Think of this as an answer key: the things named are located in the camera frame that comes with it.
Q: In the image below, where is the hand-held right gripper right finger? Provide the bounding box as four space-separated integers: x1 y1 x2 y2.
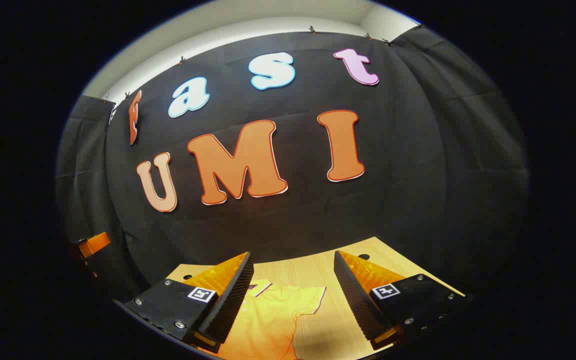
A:
333 250 467 351

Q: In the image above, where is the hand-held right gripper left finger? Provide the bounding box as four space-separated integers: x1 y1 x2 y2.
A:
124 251 255 352

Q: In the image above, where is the orange T-shirt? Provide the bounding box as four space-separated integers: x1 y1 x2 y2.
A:
208 279 327 360

